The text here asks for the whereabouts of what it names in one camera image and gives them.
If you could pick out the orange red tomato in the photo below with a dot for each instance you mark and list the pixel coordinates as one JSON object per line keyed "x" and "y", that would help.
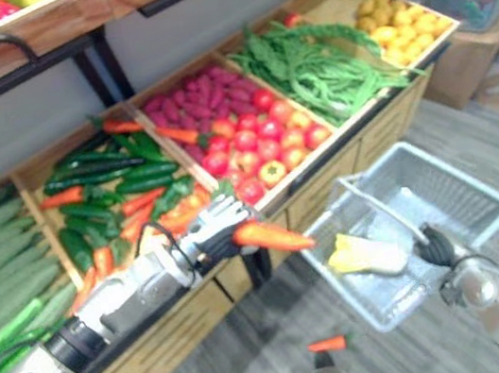
{"x": 292, "y": 139}
{"x": 223, "y": 129}
{"x": 293, "y": 158}
{"x": 299, "y": 121}

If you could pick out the green leafy vegetable bunch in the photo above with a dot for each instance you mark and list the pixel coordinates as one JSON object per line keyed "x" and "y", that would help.
{"x": 297, "y": 44}

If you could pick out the dark green pepper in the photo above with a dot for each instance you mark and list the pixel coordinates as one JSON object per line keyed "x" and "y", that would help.
{"x": 147, "y": 170}
{"x": 86, "y": 211}
{"x": 146, "y": 144}
{"x": 76, "y": 250}
{"x": 85, "y": 180}
{"x": 93, "y": 168}
{"x": 144, "y": 184}
{"x": 94, "y": 231}
{"x": 172, "y": 194}

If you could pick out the yellow lemon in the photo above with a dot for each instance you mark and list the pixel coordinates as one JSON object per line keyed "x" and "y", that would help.
{"x": 384, "y": 35}
{"x": 395, "y": 52}
{"x": 424, "y": 41}
{"x": 443, "y": 25}
{"x": 406, "y": 34}
{"x": 403, "y": 17}
{"x": 425, "y": 19}
{"x": 412, "y": 54}

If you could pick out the brown cardboard box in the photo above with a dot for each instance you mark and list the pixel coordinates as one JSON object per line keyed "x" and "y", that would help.
{"x": 463, "y": 60}

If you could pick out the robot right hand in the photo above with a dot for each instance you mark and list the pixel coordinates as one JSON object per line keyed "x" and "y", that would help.
{"x": 437, "y": 246}

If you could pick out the wooden fruit shelf tray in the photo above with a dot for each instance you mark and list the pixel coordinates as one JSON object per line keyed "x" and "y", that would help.
{"x": 72, "y": 15}

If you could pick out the black metal stand frame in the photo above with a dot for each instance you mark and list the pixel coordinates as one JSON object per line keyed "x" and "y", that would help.
{"x": 102, "y": 67}

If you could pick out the purple sweet potato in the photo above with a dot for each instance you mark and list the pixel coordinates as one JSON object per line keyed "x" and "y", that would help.
{"x": 196, "y": 152}
{"x": 180, "y": 98}
{"x": 154, "y": 104}
{"x": 223, "y": 75}
{"x": 243, "y": 86}
{"x": 201, "y": 110}
{"x": 217, "y": 97}
{"x": 242, "y": 107}
{"x": 194, "y": 86}
{"x": 188, "y": 123}
{"x": 170, "y": 111}

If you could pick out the green bean pile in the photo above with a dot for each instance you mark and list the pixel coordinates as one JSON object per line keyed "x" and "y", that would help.
{"x": 337, "y": 81}

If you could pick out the grey plastic shopping basket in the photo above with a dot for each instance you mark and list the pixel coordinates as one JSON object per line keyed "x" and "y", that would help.
{"x": 452, "y": 195}

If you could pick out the yellow orange tomato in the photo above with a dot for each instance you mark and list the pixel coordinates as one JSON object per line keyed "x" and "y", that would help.
{"x": 272, "y": 173}

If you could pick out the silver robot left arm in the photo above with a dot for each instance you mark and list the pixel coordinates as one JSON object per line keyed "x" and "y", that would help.
{"x": 123, "y": 289}

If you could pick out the orange pepper pile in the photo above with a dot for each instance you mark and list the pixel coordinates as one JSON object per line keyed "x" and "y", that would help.
{"x": 183, "y": 213}

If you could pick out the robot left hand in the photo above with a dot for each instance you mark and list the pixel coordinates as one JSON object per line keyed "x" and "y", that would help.
{"x": 221, "y": 244}

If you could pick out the wooden produce display stand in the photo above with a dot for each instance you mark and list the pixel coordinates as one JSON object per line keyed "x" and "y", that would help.
{"x": 183, "y": 331}

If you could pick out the small orange carrot green top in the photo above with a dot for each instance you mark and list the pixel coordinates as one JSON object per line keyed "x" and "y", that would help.
{"x": 326, "y": 344}

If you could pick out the brown potato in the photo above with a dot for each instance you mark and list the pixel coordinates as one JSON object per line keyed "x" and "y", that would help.
{"x": 366, "y": 24}
{"x": 366, "y": 8}
{"x": 384, "y": 1}

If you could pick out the small red fruit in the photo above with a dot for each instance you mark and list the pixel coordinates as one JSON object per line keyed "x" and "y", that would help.
{"x": 292, "y": 19}

